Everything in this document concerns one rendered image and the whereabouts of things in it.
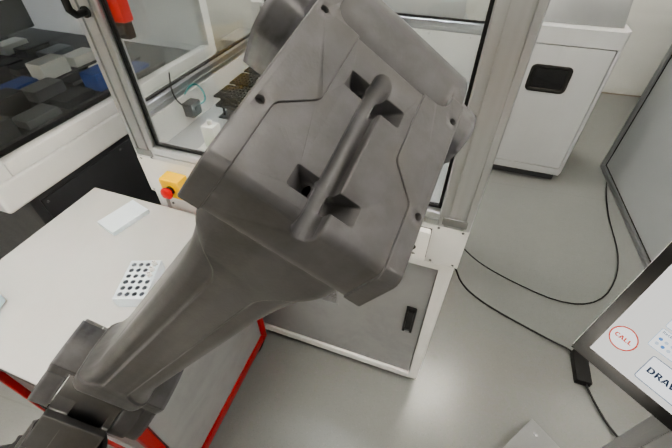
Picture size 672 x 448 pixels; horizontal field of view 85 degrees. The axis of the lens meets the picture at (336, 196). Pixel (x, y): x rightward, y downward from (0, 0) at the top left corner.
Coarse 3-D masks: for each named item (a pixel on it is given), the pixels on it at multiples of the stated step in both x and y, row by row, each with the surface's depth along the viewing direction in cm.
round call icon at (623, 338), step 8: (616, 328) 64; (624, 328) 63; (608, 336) 65; (616, 336) 64; (624, 336) 63; (632, 336) 63; (640, 336) 62; (616, 344) 64; (624, 344) 63; (632, 344) 62; (640, 344) 62; (624, 352) 63; (632, 352) 62
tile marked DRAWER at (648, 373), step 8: (648, 360) 61; (656, 360) 60; (640, 368) 61; (648, 368) 61; (656, 368) 60; (664, 368) 59; (640, 376) 61; (648, 376) 60; (656, 376) 60; (664, 376) 59; (648, 384) 60; (656, 384) 60; (664, 384) 59; (656, 392) 59; (664, 392) 59; (664, 400) 59
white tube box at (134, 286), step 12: (132, 264) 103; (144, 264) 102; (132, 276) 99; (144, 276) 101; (156, 276) 101; (120, 288) 97; (132, 288) 96; (144, 288) 98; (120, 300) 95; (132, 300) 95
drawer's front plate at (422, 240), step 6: (420, 228) 95; (426, 228) 95; (420, 234) 95; (426, 234) 94; (420, 240) 96; (426, 240) 95; (420, 246) 98; (426, 246) 97; (414, 252) 100; (420, 252) 99; (414, 258) 101; (420, 258) 100
